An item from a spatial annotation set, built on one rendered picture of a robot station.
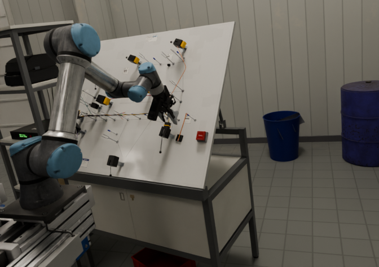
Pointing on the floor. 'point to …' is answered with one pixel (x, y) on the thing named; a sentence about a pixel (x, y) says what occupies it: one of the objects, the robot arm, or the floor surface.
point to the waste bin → (283, 134)
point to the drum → (360, 123)
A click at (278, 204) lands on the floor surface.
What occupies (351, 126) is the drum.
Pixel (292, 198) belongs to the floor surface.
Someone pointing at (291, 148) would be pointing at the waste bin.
